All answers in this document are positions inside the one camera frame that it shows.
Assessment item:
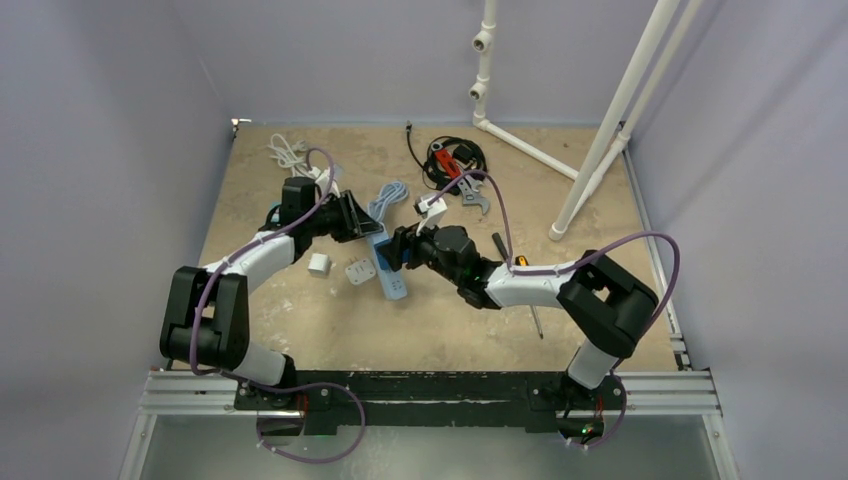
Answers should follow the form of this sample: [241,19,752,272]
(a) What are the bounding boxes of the coiled black cable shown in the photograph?
[404,120,490,197]

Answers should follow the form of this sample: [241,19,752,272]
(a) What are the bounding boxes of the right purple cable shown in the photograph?
[423,169,682,452]

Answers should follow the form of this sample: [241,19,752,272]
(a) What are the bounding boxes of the teal power strip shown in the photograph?
[266,203,280,225]

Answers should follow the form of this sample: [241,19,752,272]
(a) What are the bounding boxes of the white pvc pipe frame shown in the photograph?
[468,1,702,240]

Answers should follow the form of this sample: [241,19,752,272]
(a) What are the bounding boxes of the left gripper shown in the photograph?
[305,190,382,243]

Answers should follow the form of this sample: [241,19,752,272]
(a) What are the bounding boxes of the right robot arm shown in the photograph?
[376,226,660,407]

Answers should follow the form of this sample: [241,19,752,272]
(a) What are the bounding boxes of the purple cable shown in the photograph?
[188,146,367,465]
[423,169,682,452]

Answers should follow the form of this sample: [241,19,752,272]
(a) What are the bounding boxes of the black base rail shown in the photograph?
[234,370,625,437]

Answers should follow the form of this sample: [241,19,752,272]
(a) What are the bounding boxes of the white grey adapter block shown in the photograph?
[344,258,376,286]

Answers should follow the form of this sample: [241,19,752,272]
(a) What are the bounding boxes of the black handle hammer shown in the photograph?
[491,232,513,264]

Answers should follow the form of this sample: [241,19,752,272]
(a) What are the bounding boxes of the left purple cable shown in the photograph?
[188,146,367,465]

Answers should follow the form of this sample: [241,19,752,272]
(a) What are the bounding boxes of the white charger plug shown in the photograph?
[307,253,332,278]

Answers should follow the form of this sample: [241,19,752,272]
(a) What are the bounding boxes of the yellow black screwdriver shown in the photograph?
[516,255,546,340]

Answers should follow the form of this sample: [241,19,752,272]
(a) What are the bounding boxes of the light blue cord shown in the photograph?
[366,180,411,227]

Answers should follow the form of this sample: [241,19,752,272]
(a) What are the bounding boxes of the white power strip cord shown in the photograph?
[267,132,313,179]

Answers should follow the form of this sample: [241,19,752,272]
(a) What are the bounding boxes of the blue power strip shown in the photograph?
[366,229,408,301]

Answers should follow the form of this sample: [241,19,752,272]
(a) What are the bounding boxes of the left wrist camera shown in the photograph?
[306,167,344,197]

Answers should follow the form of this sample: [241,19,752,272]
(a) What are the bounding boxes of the red adjustable wrench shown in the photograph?
[428,137,490,216]

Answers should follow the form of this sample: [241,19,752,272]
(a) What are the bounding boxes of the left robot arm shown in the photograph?
[159,177,384,409]

